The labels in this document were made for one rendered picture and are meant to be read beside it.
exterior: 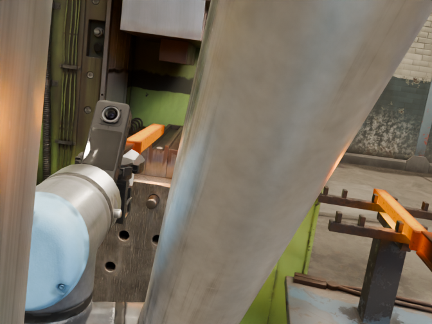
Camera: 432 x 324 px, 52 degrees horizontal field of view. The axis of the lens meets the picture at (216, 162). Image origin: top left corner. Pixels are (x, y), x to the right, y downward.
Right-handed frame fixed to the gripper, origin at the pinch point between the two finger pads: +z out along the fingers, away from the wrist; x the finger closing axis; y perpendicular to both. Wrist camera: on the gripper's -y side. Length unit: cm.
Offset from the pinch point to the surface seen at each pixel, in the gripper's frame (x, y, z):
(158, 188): 2.1, 16.7, 35.5
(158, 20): -2.9, -23.7, 42.2
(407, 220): 55, 10, 15
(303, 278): 42, 37, 37
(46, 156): -33, 17, 54
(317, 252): 100, 110, 233
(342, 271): 112, 110, 206
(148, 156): -1.9, 10.3, 41.6
